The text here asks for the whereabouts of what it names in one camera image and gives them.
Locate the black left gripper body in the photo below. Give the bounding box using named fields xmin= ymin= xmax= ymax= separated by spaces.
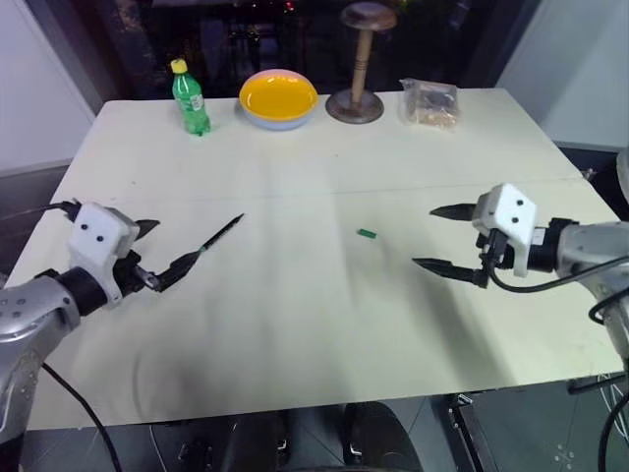
xmin=112 ymin=248 xmax=164 ymax=299

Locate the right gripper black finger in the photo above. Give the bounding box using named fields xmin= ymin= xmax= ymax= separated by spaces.
xmin=429 ymin=202 xmax=478 ymax=221
xmin=411 ymin=257 xmax=482 ymax=287

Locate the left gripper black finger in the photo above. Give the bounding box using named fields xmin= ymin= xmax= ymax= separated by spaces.
xmin=136 ymin=218 xmax=162 ymax=243
xmin=155 ymin=249 xmax=201 ymax=293

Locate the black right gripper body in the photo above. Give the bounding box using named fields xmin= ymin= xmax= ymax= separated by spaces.
xmin=474 ymin=228 xmax=515 ymax=289

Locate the green soda bottle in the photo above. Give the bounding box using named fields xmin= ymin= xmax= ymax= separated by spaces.
xmin=170 ymin=58 xmax=213 ymax=138

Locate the clear plastic snack bag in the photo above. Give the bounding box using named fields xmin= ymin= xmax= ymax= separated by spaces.
xmin=397 ymin=78 xmax=464 ymax=131

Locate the grey round object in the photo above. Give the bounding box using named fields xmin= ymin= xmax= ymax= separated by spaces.
xmin=615 ymin=147 xmax=629 ymax=204

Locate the brown wooden hat stand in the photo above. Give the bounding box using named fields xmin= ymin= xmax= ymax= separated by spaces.
xmin=324 ymin=1 xmax=399 ymax=125

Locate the dark rounded cover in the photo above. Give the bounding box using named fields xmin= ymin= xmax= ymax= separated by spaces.
xmin=146 ymin=415 xmax=292 ymax=472
xmin=342 ymin=401 xmax=420 ymax=472

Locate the yellow bowl with pale outside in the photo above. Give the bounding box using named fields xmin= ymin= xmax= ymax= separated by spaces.
xmin=238 ymin=68 xmax=319 ymax=132

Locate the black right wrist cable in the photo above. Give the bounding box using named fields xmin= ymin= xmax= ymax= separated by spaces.
xmin=487 ymin=230 xmax=594 ymax=295

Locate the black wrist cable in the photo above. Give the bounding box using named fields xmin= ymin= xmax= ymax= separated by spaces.
xmin=487 ymin=230 xmax=594 ymax=295
xmin=37 ymin=199 xmax=83 ymax=218

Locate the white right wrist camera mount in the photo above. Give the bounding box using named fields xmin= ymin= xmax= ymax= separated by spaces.
xmin=472 ymin=183 xmax=540 ymax=278

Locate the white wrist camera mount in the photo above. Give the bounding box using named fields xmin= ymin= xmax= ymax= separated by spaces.
xmin=472 ymin=183 xmax=540 ymax=278
xmin=67 ymin=202 xmax=142 ymax=309

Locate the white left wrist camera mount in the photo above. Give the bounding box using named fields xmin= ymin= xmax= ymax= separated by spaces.
xmin=67 ymin=202 xmax=142 ymax=309

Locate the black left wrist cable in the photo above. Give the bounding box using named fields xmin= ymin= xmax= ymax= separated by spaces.
xmin=37 ymin=199 xmax=83 ymax=218

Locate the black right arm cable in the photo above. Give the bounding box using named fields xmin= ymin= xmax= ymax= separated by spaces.
xmin=588 ymin=293 xmax=629 ymax=325

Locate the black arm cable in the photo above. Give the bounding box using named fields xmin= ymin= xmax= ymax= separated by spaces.
xmin=588 ymin=293 xmax=629 ymax=325
xmin=40 ymin=362 xmax=123 ymax=472

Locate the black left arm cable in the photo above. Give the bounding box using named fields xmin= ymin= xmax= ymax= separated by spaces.
xmin=40 ymin=362 xmax=123 ymax=472

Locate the black metal frame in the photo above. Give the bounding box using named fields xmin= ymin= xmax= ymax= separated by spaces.
xmin=445 ymin=391 xmax=500 ymax=472

